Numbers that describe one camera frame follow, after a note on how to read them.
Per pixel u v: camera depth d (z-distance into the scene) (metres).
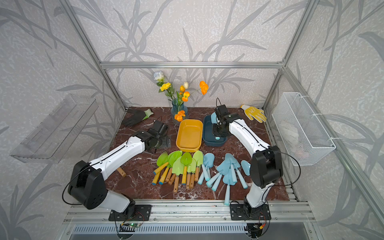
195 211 0.75
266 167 0.46
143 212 0.74
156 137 0.66
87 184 0.42
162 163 0.91
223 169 0.87
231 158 0.91
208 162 0.91
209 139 0.93
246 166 0.87
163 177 0.83
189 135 1.03
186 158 0.91
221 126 0.64
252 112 1.19
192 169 0.87
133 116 1.16
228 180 0.84
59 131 0.71
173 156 0.89
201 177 0.83
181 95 0.82
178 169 0.86
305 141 0.59
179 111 0.83
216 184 0.81
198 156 0.93
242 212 0.73
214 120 0.95
